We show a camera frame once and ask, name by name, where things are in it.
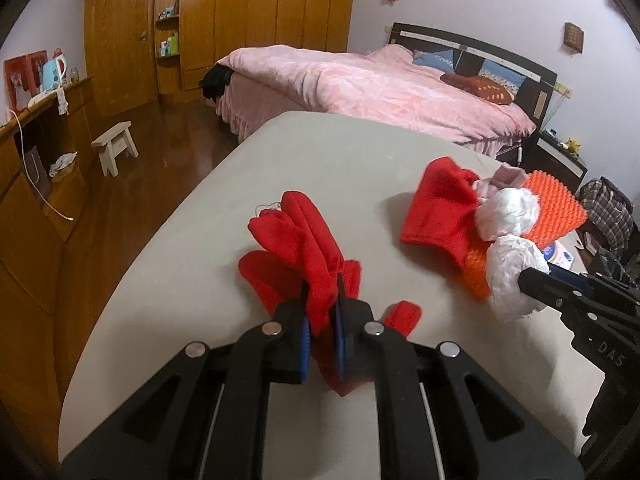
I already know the white plastic bag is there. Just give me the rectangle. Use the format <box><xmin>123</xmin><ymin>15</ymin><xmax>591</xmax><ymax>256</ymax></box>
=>
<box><xmin>474</xmin><ymin>187</ymin><xmax>541</xmax><ymax>241</ymax></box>
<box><xmin>485</xmin><ymin>234</ymin><xmax>552</xmax><ymax>324</ymax></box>

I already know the pink bed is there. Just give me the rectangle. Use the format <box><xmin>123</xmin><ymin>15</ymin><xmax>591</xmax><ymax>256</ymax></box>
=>
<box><xmin>215</xmin><ymin>44</ymin><xmax>537</xmax><ymax>159</ymax></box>

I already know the grey paper bag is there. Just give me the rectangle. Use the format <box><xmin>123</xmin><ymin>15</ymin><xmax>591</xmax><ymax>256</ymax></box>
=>
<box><xmin>22</xmin><ymin>147</ymin><xmax>52</xmax><ymax>200</ymax></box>

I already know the plaid bag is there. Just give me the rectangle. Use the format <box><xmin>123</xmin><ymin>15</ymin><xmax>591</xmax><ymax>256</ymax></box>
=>
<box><xmin>576</xmin><ymin>176</ymin><xmax>635</xmax><ymax>252</ymax></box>

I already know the dark nightstand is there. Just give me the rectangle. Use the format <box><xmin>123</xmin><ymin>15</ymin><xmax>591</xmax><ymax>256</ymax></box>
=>
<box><xmin>520</xmin><ymin>129</ymin><xmax>589</xmax><ymax>197</ymax></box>

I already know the white wooden stool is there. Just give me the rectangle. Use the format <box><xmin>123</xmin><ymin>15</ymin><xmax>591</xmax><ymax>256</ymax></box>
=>
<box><xmin>91</xmin><ymin>121</ymin><xmax>140</xmax><ymax>177</ymax></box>

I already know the brown dotted cushion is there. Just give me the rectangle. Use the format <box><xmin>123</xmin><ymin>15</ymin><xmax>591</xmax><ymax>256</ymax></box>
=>
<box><xmin>441</xmin><ymin>73</ymin><xmax>516</xmax><ymax>106</ymax></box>

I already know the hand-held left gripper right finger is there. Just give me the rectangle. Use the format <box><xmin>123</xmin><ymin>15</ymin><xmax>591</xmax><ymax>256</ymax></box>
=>
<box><xmin>335</xmin><ymin>274</ymin><xmax>586</xmax><ymax>480</ymax></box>

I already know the brown wall lamp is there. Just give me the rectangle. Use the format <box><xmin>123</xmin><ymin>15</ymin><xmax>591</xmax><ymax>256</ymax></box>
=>
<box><xmin>564</xmin><ymin>22</ymin><xmax>585</xmax><ymax>52</ymax></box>

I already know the pink sock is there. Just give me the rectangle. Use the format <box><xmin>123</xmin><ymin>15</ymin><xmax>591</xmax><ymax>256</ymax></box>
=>
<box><xmin>472</xmin><ymin>164</ymin><xmax>529</xmax><ymax>207</ymax></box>

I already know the white and blue box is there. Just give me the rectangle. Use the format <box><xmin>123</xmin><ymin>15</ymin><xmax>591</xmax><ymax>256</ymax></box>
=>
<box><xmin>540</xmin><ymin>242</ymin><xmax>582</xmax><ymax>275</ymax></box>

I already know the wooden desk cabinet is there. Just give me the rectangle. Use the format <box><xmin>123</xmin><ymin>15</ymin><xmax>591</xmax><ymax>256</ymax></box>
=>
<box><xmin>0</xmin><ymin>76</ymin><xmax>97</xmax><ymax>341</ymax></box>

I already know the black cloth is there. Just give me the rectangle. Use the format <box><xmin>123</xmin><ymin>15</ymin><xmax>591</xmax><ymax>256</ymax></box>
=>
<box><xmin>199</xmin><ymin>63</ymin><xmax>234</xmax><ymax>104</ymax></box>

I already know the blue pillow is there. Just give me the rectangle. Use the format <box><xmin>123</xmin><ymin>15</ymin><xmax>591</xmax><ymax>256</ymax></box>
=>
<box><xmin>481</xmin><ymin>60</ymin><xmax>527</xmax><ymax>94</ymax></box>
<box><xmin>412</xmin><ymin>50</ymin><xmax>457</xmax><ymax>72</ymax></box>

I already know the orange bubble wrap sheet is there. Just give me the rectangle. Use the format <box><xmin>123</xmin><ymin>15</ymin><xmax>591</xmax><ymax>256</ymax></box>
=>
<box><xmin>457</xmin><ymin>170</ymin><xmax>590</xmax><ymax>302</ymax></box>

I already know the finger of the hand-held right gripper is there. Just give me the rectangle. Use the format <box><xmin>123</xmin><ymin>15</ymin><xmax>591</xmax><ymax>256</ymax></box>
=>
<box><xmin>518</xmin><ymin>268</ymin><xmax>593</xmax><ymax>312</ymax></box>
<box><xmin>548</xmin><ymin>265</ymin><xmax>640</xmax><ymax>293</ymax></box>

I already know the crumpled white cloth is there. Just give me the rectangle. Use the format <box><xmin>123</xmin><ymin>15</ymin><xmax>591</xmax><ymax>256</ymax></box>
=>
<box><xmin>48</xmin><ymin>152</ymin><xmax>77</xmax><ymax>179</ymax></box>

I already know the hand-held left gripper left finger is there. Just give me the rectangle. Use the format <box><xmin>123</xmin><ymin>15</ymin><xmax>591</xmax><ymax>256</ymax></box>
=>
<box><xmin>60</xmin><ymin>280</ymin><xmax>312</xmax><ymax>480</ymax></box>

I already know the wooden wardrobe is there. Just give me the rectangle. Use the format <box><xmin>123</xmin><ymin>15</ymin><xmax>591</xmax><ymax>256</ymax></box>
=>
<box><xmin>75</xmin><ymin>0</ymin><xmax>358</xmax><ymax>107</ymax></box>

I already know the light blue kettle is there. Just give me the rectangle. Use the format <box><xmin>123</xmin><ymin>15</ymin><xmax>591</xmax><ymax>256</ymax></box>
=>
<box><xmin>42</xmin><ymin>55</ymin><xmax>69</xmax><ymax>94</ymax></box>

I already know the dark bed headboard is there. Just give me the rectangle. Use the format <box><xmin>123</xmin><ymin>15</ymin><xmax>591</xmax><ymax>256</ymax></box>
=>
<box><xmin>390</xmin><ymin>22</ymin><xmax>559</xmax><ymax>133</ymax></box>

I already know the white cable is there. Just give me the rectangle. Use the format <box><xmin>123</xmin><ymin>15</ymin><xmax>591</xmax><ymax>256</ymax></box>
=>
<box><xmin>7</xmin><ymin>107</ymin><xmax>74</xmax><ymax>222</ymax></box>

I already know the red photo frame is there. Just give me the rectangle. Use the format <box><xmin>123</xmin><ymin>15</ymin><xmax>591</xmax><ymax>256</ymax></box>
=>
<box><xmin>4</xmin><ymin>57</ymin><xmax>29</xmax><ymax>114</ymax></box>
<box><xmin>27</xmin><ymin>51</ymin><xmax>49</xmax><ymax>97</ymax></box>

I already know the red fleece glove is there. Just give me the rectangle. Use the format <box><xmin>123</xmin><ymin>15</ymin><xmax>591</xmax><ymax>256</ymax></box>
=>
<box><xmin>237</xmin><ymin>191</ymin><xmax>423</xmax><ymax>397</ymax></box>
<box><xmin>400</xmin><ymin>156</ymin><xmax>482</xmax><ymax>267</ymax></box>

